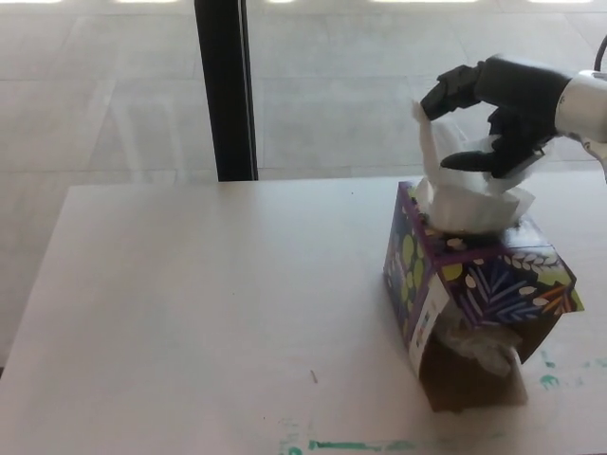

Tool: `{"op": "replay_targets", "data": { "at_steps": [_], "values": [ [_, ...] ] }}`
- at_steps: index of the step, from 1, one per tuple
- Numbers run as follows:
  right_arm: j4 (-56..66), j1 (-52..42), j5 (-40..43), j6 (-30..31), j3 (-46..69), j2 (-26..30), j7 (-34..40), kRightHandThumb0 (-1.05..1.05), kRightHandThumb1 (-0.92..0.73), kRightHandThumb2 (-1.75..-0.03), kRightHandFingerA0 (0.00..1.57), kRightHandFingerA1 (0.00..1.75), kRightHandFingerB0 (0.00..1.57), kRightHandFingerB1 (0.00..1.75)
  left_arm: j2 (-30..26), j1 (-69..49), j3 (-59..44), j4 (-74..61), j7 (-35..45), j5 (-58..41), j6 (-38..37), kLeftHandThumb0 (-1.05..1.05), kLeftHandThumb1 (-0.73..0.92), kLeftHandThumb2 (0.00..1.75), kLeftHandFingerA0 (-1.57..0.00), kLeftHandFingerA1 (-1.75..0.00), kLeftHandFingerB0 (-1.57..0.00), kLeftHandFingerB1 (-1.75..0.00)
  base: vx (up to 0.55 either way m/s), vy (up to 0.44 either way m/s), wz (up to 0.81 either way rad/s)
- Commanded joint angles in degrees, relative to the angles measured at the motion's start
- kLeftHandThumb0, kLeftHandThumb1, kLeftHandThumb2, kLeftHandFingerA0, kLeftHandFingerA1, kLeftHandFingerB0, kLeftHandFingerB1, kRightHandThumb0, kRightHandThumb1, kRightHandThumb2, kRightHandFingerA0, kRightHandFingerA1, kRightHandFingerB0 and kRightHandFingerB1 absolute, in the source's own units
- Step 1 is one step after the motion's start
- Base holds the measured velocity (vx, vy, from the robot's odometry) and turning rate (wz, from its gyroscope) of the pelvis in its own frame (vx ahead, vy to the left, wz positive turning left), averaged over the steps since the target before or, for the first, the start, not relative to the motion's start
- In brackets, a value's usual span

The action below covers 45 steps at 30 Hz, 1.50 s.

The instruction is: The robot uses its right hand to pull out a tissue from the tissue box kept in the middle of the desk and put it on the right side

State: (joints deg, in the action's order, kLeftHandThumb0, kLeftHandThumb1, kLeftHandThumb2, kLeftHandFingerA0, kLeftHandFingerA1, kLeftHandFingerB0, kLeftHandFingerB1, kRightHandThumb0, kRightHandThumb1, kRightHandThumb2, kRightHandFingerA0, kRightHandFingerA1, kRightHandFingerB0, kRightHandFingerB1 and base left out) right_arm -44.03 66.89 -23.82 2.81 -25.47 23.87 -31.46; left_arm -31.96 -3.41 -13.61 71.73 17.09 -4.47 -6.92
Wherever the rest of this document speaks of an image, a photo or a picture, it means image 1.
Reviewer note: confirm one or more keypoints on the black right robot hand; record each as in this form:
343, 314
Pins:
521, 90

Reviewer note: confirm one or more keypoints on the tall white pulled tissue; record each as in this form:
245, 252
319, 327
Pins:
434, 151

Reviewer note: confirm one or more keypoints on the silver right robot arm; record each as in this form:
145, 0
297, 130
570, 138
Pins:
585, 109

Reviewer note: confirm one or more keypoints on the white tissue in box opening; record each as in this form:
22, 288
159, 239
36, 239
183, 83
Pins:
460, 211

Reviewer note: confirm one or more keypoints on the purple floral cardboard tissue box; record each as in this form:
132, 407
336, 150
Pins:
498, 294

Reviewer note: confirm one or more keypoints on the crumpled white tissues in torn side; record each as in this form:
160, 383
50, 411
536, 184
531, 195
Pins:
474, 353

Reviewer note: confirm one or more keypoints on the black window frame post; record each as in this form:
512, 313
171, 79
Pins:
225, 95

